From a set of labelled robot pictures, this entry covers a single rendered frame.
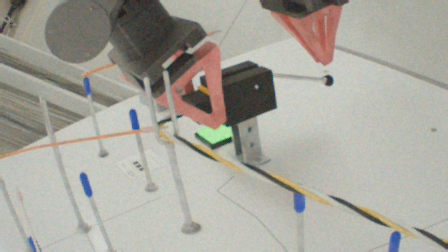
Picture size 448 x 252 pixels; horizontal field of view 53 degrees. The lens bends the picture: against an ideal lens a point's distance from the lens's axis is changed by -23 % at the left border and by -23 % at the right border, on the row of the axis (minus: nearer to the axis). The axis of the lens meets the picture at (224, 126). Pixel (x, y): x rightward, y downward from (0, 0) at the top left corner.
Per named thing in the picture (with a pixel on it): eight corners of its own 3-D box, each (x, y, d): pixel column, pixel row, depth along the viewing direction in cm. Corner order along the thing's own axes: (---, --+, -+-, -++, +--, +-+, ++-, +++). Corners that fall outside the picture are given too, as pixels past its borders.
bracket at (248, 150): (271, 161, 55) (265, 114, 53) (250, 170, 54) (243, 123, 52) (246, 145, 59) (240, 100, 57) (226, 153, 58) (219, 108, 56)
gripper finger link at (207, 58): (204, 161, 48) (142, 82, 43) (169, 133, 54) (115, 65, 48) (261, 105, 49) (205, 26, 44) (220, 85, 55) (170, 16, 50)
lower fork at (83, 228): (74, 227, 48) (32, 97, 42) (87, 221, 49) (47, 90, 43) (80, 236, 47) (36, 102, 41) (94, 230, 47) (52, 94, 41)
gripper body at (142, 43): (152, 92, 43) (104, 28, 39) (115, 67, 52) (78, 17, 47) (213, 38, 44) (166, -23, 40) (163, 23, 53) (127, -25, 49)
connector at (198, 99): (243, 108, 53) (240, 88, 52) (197, 126, 51) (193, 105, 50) (227, 99, 55) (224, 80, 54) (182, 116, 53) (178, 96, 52)
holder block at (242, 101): (278, 108, 54) (272, 69, 52) (227, 128, 52) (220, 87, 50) (254, 96, 57) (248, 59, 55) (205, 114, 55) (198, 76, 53)
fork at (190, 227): (196, 220, 48) (162, 67, 42) (205, 229, 46) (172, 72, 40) (176, 228, 47) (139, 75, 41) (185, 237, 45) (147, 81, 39)
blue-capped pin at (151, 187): (161, 189, 53) (141, 108, 50) (148, 194, 53) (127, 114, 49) (155, 183, 54) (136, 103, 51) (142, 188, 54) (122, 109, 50)
